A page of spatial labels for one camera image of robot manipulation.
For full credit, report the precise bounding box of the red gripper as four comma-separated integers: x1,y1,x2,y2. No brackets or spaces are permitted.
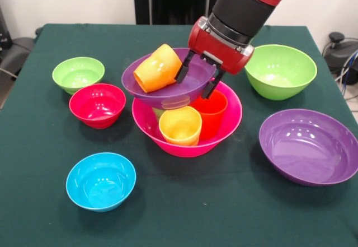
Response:
175,16,255,100

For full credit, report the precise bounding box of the purple bowl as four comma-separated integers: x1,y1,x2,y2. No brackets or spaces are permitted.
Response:
121,47,220,111
258,108,358,187

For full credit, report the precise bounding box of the red cup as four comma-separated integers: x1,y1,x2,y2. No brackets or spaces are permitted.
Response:
190,89,229,141

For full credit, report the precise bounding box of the orange cup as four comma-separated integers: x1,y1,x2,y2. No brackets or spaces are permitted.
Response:
133,43,183,94

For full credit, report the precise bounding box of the large pink bowl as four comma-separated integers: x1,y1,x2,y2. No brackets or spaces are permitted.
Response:
131,81,243,158

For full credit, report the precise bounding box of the yellow cup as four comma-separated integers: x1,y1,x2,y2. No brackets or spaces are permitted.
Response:
158,106,203,147

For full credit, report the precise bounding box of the large green bowl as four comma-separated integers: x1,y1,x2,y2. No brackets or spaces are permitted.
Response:
244,44,318,101

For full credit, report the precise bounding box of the blue bowl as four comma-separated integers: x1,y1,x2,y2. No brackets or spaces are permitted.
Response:
65,152,137,213

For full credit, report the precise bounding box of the small red bowl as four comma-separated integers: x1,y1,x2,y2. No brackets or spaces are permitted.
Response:
69,83,127,130

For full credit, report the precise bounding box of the small green bowl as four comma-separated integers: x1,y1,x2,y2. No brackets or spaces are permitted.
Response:
51,57,106,96

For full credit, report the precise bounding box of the dark green tablecloth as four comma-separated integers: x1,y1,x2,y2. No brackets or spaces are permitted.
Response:
0,23,358,247

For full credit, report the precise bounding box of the black floor stand base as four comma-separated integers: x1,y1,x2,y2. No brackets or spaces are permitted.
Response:
322,31,358,73
0,36,36,76

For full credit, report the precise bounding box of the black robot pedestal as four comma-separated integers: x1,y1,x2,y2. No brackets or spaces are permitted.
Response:
128,0,229,26

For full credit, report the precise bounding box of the blue and white cable bundle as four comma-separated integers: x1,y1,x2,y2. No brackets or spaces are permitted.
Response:
334,49,358,87

